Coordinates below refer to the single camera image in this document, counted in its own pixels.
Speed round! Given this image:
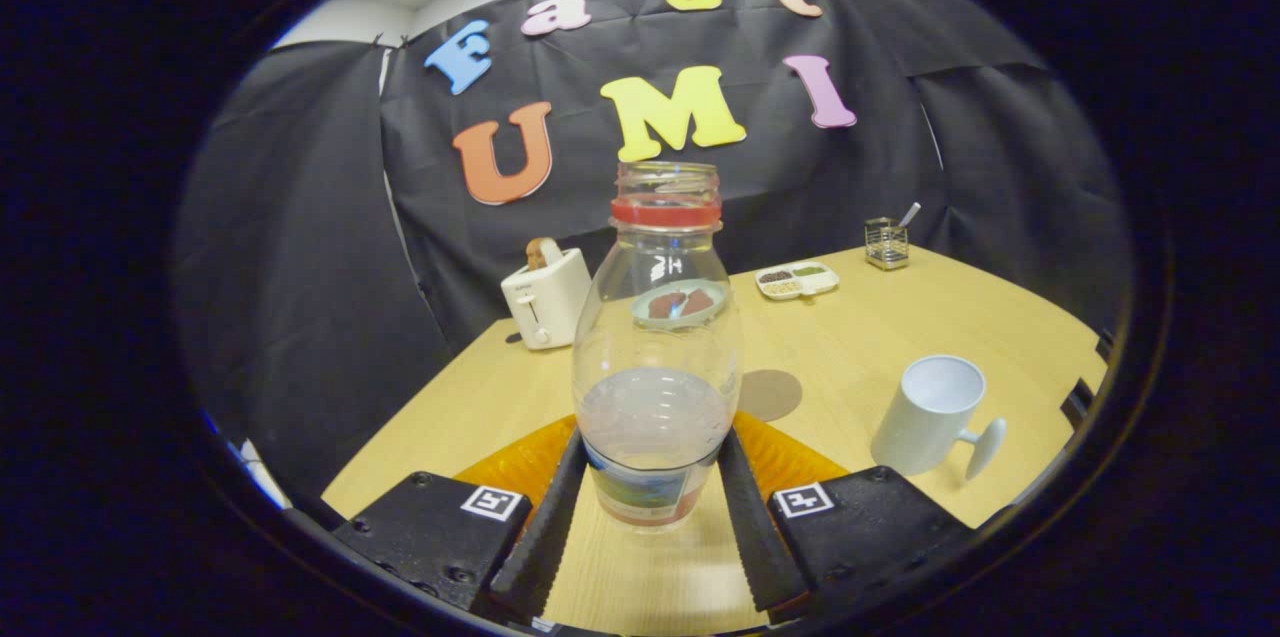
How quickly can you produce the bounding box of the white cup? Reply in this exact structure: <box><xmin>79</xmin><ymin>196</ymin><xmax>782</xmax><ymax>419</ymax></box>
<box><xmin>870</xmin><ymin>355</ymin><xmax>1008</xmax><ymax>481</ymax></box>

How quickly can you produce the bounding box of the round brown coaster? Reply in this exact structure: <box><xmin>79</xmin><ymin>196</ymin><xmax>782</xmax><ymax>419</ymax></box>
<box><xmin>738</xmin><ymin>369</ymin><xmax>804</xmax><ymax>423</ymax></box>

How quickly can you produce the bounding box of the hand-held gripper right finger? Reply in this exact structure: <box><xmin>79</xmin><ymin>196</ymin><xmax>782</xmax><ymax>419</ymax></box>
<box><xmin>715</xmin><ymin>410</ymin><xmax>976</xmax><ymax>620</ymax></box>

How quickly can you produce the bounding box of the white divided condiment dish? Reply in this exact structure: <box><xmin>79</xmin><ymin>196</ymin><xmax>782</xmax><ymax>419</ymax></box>
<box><xmin>755</xmin><ymin>261</ymin><xmax>840</xmax><ymax>302</ymax></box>

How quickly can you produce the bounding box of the clear plastic juice bottle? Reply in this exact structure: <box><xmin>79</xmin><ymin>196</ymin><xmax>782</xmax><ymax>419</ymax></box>
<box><xmin>572</xmin><ymin>161</ymin><xmax>744</xmax><ymax>530</ymax></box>

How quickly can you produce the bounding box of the wooden table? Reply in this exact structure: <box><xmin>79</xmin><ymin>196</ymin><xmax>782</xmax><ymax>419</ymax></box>
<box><xmin>320</xmin><ymin>245</ymin><xmax>1111</xmax><ymax>636</ymax></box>

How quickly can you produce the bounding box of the pale green plate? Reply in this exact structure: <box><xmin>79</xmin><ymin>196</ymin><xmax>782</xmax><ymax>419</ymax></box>
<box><xmin>630</xmin><ymin>279</ymin><xmax>729</xmax><ymax>330</ymax></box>

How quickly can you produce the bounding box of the white toaster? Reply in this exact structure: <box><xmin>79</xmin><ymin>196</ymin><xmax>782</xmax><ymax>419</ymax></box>
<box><xmin>500</xmin><ymin>248</ymin><xmax>593</xmax><ymax>351</ymax></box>

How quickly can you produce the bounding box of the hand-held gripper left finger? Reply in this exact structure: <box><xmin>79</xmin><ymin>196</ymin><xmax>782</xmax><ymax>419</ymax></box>
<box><xmin>330</xmin><ymin>414</ymin><xmax>591</xmax><ymax>624</ymax></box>

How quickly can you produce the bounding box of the black backdrop cloth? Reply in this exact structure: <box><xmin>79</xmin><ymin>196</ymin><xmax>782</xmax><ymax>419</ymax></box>
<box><xmin>170</xmin><ymin>0</ymin><xmax>1136</xmax><ymax>508</ymax></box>

